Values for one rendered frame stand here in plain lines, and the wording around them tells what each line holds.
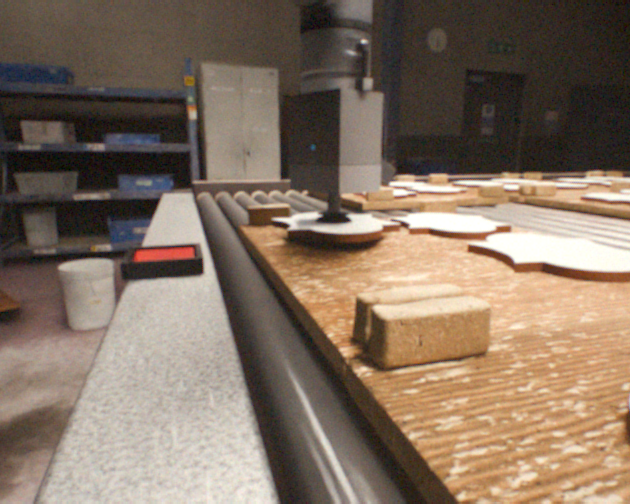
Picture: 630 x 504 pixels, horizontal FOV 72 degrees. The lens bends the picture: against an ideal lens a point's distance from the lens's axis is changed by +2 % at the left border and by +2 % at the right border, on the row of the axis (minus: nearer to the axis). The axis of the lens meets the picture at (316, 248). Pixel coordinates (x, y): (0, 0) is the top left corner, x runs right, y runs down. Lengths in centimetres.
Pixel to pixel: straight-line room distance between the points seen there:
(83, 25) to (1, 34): 74
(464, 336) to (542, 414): 5
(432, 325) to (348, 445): 7
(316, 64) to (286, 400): 34
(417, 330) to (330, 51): 33
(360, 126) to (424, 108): 586
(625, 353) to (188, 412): 22
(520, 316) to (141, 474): 22
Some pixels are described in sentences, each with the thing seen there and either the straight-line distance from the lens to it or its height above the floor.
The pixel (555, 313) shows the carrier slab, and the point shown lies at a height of 94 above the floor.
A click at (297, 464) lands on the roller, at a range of 20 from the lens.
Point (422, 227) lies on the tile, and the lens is 54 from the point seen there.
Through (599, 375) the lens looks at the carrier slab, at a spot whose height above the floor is 94.
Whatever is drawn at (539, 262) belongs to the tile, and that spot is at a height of 94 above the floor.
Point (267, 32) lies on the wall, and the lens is 559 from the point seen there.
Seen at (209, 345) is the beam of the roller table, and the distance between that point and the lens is 29.
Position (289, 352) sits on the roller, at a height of 92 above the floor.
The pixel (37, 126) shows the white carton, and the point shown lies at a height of 126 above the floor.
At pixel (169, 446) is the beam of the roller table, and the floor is 92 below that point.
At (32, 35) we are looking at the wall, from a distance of 550.
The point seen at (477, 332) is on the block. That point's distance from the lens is 22.
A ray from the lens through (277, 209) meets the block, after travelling 59.
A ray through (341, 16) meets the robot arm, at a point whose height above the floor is 116.
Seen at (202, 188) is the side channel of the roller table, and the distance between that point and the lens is 128.
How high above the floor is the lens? 103
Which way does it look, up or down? 13 degrees down
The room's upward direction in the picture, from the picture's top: straight up
